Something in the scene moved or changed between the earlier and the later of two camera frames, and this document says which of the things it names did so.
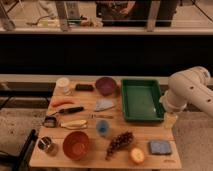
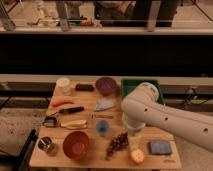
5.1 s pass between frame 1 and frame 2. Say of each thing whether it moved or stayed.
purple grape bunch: stayed
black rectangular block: stayed
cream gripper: moved
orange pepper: stayed
